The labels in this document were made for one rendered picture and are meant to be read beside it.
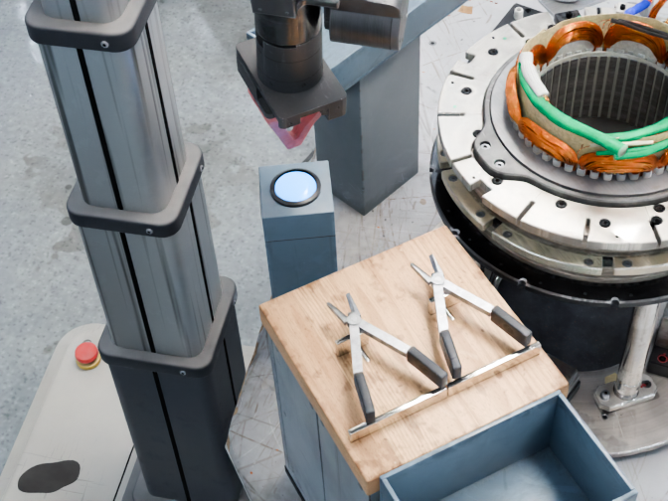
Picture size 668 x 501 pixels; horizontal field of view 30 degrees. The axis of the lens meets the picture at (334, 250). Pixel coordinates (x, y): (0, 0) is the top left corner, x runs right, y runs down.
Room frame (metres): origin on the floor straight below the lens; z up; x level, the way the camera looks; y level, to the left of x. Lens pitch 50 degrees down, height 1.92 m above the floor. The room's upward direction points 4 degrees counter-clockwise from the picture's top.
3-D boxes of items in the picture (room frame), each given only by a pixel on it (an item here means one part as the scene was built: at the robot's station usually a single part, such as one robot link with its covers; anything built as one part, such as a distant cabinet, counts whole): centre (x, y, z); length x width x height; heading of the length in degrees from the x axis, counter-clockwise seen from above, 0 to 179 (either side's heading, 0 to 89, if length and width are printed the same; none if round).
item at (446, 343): (0.59, -0.09, 1.09); 0.04 x 0.01 x 0.02; 10
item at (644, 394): (0.72, -0.30, 0.81); 0.07 x 0.03 x 0.01; 105
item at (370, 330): (0.61, -0.03, 1.09); 0.06 x 0.01 x 0.01; 50
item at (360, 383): (0.55, -0.02, 1.09); 0.04 x 0.01 x 0.02; 11
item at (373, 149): (1.08, -0.05, 0.92); 0.25 x 0.11 x 0.28; 133
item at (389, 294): (0.62, -0.06, 1.05); 0.20 x 0.19 x 0.02; 25
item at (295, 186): (0.83, 0.03, 1.03); 0.04 x 0.04 x 0.01
